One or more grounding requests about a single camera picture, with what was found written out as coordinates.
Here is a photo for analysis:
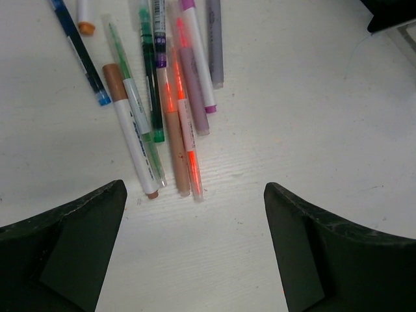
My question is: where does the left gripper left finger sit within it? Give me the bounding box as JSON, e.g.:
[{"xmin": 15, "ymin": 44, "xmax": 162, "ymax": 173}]
[{"xmin": 1, "ymin": 180, "xmax": 127, "ymax": 311}]

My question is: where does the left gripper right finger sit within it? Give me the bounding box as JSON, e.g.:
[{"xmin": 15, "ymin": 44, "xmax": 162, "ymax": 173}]
[{"xmin": 264, "ymin": 183, "xmax": 415, "ymax": 311}]

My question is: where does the blue pen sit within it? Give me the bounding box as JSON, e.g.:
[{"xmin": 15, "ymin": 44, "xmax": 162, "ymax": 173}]
[{"xmin": 50, "ymin": 0, "xmax": 111, "ymax": 106}]

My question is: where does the tan pen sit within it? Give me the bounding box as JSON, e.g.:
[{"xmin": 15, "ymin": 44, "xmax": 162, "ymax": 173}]
[{"xmin": 157, "ymin": 67, "xmax": 190, "ymax": 197}]

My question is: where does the green transparent pen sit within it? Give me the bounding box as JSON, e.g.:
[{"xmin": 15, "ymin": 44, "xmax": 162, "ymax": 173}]
[{"xmin": 101, "ymin": 14, "xmax": 167, "ymax": 187}]

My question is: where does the brown capped white marker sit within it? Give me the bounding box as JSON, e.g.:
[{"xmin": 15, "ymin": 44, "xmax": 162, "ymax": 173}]
[{"xmin": 102, "ymin": 63, "xmax": 159, "ymax": 200}]

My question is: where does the mauve pen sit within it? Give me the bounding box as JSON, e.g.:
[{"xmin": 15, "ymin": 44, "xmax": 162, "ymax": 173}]
[{"xmin": 179, "ymin": 47, "xmax": 210, "ymax": 136}]

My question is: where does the dark green pen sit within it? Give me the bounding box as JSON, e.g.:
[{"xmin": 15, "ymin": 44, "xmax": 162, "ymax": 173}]
[{"xmin": 138, "ymin": 1, "xmax": 165, "ymax": 143}]

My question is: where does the white slotted container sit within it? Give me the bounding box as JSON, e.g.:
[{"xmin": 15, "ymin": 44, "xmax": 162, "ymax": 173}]
[{"xmin": 387, "ymin": 23, "xmax": 415, "ymax": 66}]

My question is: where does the orange capped white marker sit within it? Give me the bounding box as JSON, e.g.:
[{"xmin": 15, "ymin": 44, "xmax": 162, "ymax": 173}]
[{"xmin": 77, "ymin": 0, "xmax": 96, "ymax": 36}]

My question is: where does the black slotted container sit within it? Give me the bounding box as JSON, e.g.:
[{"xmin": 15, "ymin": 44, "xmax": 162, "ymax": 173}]
[{"xmin": 361, "ymin": 0, "xmax": 415, "ymax": 34}]

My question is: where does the orange highlighter pen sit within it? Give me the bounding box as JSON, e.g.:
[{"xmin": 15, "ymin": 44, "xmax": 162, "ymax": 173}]
[{"xmin": 167, "ymin": 1, "xmax": 203, "ymax": 202}]

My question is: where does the magenta capped white marker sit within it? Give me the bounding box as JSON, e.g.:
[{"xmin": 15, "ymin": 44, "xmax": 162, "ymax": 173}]
[{"xmin": 180, "ymin": 0, "xmax": 216, "ymax": 114}]

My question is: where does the grey pen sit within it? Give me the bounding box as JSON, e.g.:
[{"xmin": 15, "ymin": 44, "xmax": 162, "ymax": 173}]
[{"xmin": 205, "ymin": 0, "xmax": 224, "ymax": 90}]

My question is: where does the purple barcode pen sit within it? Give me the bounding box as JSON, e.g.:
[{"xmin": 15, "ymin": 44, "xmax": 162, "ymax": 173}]
[{"xmin": 153, "ymin": 0, "xmax": 167, "ymax": 68}]

